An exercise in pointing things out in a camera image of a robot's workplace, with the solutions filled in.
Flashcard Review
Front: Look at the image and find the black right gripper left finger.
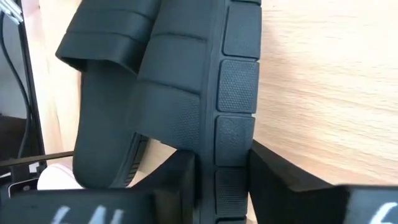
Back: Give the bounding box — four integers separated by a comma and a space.
0, 151, 200, 224

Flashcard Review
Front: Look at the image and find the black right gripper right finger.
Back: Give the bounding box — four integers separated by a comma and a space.
248, 139, 398, 224

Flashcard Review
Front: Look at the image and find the pink rubber slide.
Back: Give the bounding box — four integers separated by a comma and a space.
36, 163, 85, 190

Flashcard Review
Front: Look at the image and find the black rubber slide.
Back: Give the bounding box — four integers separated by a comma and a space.
55, 0, 162, 190
132, 0, 262, 224

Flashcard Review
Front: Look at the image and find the dark brown seat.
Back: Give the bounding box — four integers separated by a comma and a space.
0, 114, 32, 159

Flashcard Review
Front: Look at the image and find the table-level camera box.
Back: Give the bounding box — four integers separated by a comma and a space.
6, 177, 40, 200

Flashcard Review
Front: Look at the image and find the black aluminium table frame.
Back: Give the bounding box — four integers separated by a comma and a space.
17, 0, 49, 175

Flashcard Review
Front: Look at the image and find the black table-level camera cable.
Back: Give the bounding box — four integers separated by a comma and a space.
0, 12, 34, 159

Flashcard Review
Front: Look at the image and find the silver metal bracket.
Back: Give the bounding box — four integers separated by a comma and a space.
0, 0, 24, 25

